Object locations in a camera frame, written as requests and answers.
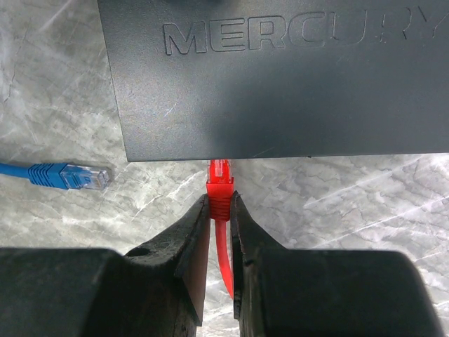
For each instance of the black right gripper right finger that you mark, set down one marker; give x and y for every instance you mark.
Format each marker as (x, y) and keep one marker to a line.
(303, 292)

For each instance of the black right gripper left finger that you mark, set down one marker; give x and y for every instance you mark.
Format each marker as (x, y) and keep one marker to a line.
(156, 289)

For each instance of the black network switch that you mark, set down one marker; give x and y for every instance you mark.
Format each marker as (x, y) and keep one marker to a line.
(269, 79)

